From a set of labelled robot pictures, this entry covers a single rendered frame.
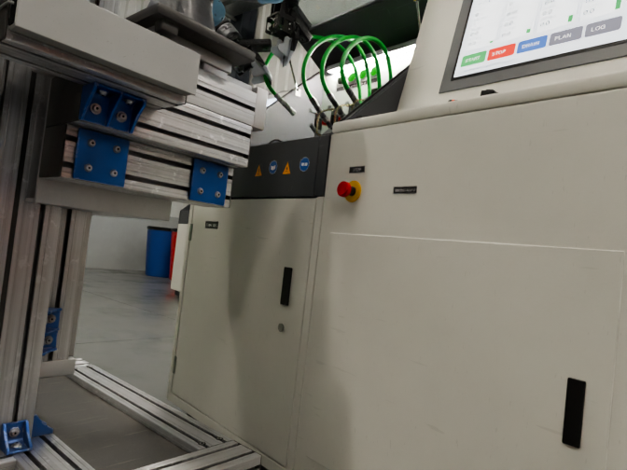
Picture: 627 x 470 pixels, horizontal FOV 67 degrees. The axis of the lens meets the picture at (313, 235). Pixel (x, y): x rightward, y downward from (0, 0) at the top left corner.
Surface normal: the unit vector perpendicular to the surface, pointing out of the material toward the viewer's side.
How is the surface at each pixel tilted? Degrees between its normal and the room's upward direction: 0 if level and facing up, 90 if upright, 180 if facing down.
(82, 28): 90
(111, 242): 90
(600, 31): 76
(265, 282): 90
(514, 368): 90
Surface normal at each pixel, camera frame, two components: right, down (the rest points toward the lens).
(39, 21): 0.75, 0.06
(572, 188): -0.73, -0.11
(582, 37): -0.69, -0.34
